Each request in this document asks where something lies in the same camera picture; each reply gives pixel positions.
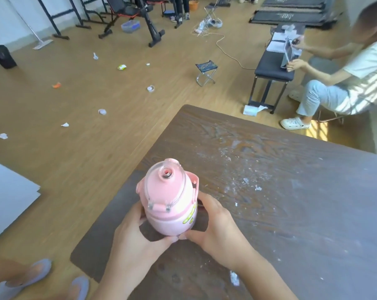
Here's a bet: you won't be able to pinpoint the black padded bench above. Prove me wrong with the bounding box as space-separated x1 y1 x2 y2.
248 23 306 115

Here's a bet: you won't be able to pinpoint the black rubbish bag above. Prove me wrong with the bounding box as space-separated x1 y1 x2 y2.
0 45 18 70

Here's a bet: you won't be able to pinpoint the person's left forearm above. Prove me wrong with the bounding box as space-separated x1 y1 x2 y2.
91 265 153 300

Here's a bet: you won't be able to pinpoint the person's left grey slipper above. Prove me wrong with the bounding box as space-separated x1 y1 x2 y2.
0 259 53 300

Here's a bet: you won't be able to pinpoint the white flat mop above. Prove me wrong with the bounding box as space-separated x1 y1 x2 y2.
7 0 54 50

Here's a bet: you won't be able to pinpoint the white papers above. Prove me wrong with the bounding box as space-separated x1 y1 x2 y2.
266 32 303 57

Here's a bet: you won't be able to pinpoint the person's right grey slipper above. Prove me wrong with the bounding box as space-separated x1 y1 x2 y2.
68 276 91 300

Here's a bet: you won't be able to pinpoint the blue plastic box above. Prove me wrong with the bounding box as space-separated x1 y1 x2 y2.
121 20 141 34

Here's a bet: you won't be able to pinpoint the black weight bench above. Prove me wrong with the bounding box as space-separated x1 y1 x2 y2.
98 0 166 48

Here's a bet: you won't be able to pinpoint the person's right forearm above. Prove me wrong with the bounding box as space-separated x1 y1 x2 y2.
235 247 299 300

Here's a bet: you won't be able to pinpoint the white tissue pack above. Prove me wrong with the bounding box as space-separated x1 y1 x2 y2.
243 105 268 117

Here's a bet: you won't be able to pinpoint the dark patterned folding stool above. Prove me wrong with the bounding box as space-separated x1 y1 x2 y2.
195 60 219 87

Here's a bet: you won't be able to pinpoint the white cable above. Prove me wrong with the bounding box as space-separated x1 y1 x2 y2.
191 30 256 71

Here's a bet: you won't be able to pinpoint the black metal rack frame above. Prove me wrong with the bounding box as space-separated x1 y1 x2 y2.
77 0 108 30
36 0 70 40

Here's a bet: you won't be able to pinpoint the pink water bottle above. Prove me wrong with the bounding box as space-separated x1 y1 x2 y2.
136 158 199 237

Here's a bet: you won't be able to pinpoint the person's left leg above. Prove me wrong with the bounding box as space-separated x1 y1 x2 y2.
0 255 31 288

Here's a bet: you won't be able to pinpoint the grey tablet with case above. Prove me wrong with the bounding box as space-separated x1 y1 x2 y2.
281 37 298 70

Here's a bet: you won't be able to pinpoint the person's left hand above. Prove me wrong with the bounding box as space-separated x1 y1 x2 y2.
112 201 179 278

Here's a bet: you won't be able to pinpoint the person's right hand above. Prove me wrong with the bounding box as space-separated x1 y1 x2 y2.
179 191 258 273

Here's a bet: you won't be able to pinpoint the black treadmill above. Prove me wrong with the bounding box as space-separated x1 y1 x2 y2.
249 0 336 27

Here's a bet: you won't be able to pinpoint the white flat board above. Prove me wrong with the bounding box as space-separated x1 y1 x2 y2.
0 157 41 246

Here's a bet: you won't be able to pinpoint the metal stool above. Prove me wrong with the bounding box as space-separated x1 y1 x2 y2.
318 110 346 125

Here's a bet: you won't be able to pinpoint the grey folding stool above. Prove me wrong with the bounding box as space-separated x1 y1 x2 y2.
204 4 219 21

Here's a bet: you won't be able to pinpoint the white power strip bundle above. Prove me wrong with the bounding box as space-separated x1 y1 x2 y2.
193 18 223 35

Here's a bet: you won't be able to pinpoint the person's grey slipper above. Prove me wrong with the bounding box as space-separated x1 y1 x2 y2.
0 259 53 300
68 276 91 300

